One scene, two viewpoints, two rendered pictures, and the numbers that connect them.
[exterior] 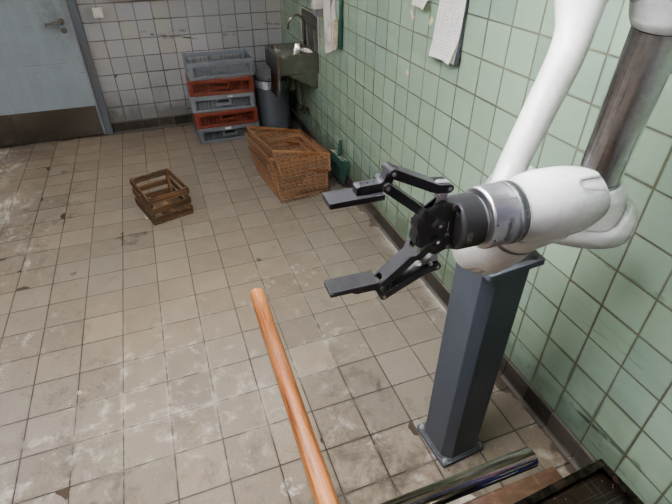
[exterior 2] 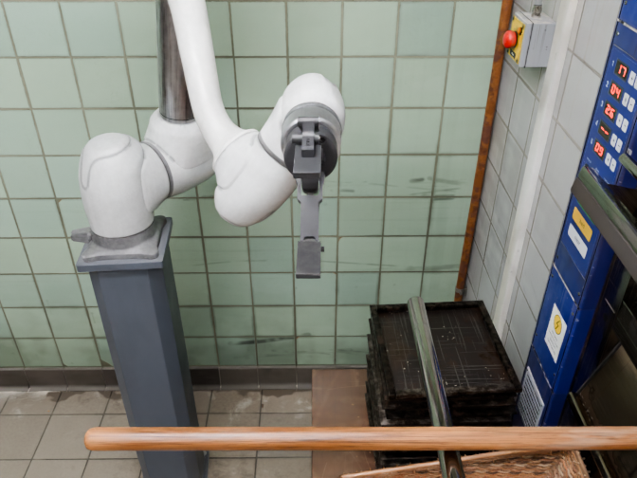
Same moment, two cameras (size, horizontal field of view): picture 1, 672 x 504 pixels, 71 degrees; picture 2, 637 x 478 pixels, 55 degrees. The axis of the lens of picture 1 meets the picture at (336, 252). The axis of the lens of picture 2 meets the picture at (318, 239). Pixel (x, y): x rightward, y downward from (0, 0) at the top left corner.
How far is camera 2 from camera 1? 62 cm
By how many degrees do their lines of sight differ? 56
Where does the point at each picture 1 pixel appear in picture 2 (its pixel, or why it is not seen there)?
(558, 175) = (318, 82)
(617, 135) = not seen: hidden behind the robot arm
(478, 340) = (172, 340)
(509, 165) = (216, 111)
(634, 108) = not seen: hidden behind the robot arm
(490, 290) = (160, 279)
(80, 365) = not seen: outside the picture
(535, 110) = (203, 51)
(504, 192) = (320, 110)
